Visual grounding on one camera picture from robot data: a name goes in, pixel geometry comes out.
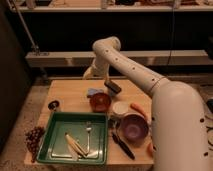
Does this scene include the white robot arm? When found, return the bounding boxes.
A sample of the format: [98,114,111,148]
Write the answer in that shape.
[84,36,213,171]

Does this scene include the orange fruit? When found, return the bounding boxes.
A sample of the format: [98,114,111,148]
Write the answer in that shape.
[147,142,153,157]

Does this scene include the blue sponge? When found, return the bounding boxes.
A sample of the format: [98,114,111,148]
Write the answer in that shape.
[87,88,104,98]

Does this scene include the black handled knife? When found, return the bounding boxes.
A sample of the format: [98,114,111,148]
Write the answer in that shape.
[111,132,135,160]

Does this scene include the orange carrot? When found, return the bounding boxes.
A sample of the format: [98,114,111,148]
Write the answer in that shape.
[130,103,148,120]

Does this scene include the grey metal shelf beam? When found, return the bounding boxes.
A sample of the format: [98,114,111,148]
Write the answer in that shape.
[26,50,213,68]

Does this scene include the small black cup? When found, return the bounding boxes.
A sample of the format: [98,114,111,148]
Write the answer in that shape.
[48,100,60,111]

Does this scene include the small white bowl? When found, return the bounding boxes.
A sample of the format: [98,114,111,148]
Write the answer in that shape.
[112,101,129,117]

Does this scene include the bunch of red grapes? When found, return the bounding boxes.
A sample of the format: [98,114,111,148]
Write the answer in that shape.
[25,126,45,163]

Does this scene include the purple bowl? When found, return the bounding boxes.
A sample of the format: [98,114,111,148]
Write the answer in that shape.
[120,114,149,142]

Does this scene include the silver fork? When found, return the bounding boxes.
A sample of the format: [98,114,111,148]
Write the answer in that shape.
[86,121,92,155]

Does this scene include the black rectangular block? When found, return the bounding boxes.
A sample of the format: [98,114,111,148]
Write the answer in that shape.
[104,80,121,94]

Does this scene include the cream banana peel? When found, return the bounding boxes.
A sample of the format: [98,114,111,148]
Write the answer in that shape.
[65,133,88,157]

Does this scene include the green plastic tray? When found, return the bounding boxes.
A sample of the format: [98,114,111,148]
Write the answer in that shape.
[37,112,108,165]

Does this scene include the black floor cable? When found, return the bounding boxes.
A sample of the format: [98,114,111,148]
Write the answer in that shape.
[203,113,213,148]

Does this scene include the orange bowl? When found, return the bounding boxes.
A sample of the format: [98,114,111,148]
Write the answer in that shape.
[89,93,111,112]

